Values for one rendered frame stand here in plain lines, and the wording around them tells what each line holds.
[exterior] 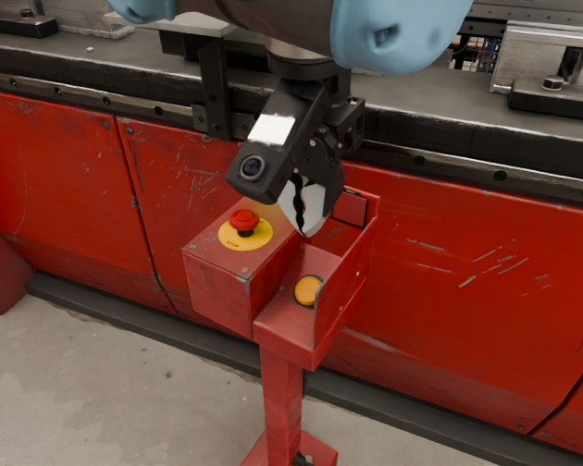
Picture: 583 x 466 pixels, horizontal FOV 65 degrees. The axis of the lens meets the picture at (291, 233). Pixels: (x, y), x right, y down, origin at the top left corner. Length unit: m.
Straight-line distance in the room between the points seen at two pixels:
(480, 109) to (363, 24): 0.58
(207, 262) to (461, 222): 0.43
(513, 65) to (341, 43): 0.63
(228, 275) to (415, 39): 0.42
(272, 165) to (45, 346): 1.33
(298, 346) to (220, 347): 0.84
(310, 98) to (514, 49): 0.46
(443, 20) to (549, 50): 0.60
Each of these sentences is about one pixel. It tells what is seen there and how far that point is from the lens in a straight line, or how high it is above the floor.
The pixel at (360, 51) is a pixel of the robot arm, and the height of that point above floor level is 1.11.
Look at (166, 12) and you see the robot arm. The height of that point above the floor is 1.10.
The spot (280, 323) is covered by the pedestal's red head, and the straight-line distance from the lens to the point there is 0.60.
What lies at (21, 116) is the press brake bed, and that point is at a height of 0.72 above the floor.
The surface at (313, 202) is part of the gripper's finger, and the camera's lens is 0.47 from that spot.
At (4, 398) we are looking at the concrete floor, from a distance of 1.58.
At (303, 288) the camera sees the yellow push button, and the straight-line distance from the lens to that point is 0.61.
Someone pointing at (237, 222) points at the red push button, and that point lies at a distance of 0.58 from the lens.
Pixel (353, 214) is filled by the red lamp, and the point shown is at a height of 0.81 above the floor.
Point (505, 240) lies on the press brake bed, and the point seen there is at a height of 0.68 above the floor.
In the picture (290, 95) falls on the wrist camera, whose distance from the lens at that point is 0.41.
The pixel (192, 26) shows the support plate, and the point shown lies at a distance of 0.65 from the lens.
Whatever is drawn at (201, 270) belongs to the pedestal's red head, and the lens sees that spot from 0.60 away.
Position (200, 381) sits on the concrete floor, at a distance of 1.41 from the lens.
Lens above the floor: 1.17
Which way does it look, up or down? 40 degrees down
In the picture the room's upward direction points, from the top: straight up
